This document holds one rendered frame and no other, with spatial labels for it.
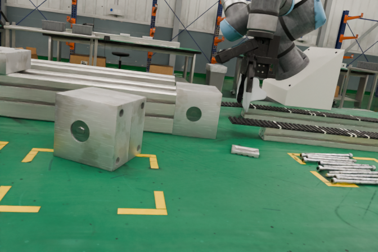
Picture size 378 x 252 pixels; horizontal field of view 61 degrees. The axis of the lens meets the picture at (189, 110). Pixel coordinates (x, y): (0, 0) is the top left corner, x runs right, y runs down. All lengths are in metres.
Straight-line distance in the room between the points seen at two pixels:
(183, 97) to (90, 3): 7.79
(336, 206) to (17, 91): 0.58
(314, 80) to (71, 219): 1.03
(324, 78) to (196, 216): 0.96
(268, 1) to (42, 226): 0.70
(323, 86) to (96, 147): 0.96
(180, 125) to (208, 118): 0.06
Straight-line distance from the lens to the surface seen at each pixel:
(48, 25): 3.76
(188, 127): 0.64
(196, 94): 0.63
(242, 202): 0.43
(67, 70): 0.85
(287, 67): 1.29
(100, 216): 0.37
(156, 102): 0.64
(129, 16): 8.30
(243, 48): 0.86
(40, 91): 0.67
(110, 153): 0.46
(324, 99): 1.28
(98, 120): 0.45
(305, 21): 1.25
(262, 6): 0.86
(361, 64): 5.08
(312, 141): 0.75
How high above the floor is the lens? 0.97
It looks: 13 degrees down
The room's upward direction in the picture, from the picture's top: 7 degrees clockwise
